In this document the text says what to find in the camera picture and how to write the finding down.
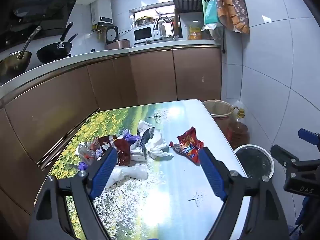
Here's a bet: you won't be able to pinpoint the steel faucet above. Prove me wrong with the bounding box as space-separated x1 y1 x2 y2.
153 17 175 41

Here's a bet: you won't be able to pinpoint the purple wrapper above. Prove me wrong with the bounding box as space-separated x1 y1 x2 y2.
123 133 142 143

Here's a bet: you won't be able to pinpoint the green plastic bag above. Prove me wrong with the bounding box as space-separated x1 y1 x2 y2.
201 0 220 27

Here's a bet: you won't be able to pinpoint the floral orange apron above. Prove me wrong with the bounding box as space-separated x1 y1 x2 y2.
214 0 250 35

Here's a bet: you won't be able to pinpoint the white trash bin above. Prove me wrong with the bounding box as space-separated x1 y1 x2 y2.
234 144 275 180

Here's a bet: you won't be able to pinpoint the dark torn packet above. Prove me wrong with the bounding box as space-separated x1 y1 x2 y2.
140 127 155 150

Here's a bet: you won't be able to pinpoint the white kitchen countertop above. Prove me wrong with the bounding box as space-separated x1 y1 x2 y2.
0 44 222 98

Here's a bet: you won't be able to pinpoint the white microwave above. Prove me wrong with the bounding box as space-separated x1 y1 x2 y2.
132 26 160 44

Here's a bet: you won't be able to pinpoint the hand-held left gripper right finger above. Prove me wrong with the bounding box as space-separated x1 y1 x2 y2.
201 147 292 240

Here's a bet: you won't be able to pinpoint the copper rice cooker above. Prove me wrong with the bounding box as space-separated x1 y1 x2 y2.
105 25 131 50

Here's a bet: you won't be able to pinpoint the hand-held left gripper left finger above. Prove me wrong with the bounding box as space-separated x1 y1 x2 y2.
29 146 118 240

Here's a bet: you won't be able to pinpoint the clear crinkled plastic wrapper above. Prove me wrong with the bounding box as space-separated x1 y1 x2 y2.
77 141 100 162

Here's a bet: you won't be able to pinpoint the white paper box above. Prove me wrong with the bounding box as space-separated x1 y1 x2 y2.
130 140 148 162

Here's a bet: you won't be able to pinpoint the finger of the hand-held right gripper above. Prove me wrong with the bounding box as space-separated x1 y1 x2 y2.
271 144 300 168
298 128 320 145

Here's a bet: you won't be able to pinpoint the black range hood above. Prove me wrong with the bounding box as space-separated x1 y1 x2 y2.
0 0 84 48

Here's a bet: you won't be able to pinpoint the red snack packet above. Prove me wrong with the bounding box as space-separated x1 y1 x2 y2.
169 127 204 166

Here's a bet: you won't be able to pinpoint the golden wok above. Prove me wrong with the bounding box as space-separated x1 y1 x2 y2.
0 26 42 80

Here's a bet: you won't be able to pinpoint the yellow bottle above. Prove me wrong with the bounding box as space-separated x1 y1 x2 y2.
188 25 202 40

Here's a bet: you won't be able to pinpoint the white paper slip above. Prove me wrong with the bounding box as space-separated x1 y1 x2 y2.
138 120 155 133

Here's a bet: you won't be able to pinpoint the kitchen window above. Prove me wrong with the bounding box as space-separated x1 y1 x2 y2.
129 2 179 40

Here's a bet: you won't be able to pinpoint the white water heater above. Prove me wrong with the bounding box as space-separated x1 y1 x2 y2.
90 0 113 25

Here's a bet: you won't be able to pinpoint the beige bucket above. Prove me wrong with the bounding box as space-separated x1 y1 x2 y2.
202 99 235 143

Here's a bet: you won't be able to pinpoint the clear plastic bag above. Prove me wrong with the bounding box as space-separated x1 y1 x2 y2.
105 165 148 188

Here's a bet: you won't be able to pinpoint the brown snack wrapper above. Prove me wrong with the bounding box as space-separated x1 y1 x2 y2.
97 135 118 153

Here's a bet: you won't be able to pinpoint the black frying pan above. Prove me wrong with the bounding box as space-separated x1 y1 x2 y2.
36 22 78 64

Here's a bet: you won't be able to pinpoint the brown lower cabinets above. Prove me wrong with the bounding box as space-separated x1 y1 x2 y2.
0 45 222 230

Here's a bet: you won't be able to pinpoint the cooking oil bottle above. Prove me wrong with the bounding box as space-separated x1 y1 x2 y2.
227 100 250 150

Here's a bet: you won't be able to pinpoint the white plastic bag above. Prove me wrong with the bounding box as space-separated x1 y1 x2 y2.
201 22 223 39

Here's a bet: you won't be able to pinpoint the steel pot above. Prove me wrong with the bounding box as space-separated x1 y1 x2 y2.
135 16 154 28

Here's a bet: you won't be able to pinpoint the dark red wrapper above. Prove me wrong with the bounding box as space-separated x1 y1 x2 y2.
114 138 132 166

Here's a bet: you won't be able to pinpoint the white tissue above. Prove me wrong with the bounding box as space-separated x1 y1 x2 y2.
144 129 174 160

